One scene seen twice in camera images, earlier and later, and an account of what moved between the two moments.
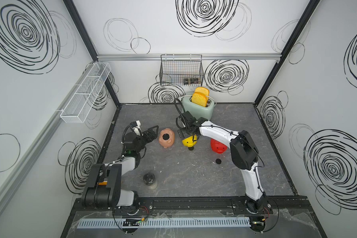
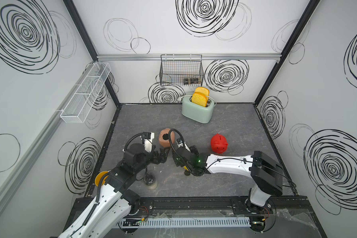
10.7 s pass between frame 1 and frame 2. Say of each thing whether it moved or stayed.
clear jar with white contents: stayed
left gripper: moved
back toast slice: stayed
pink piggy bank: stayed
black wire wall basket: stayed
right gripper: moved
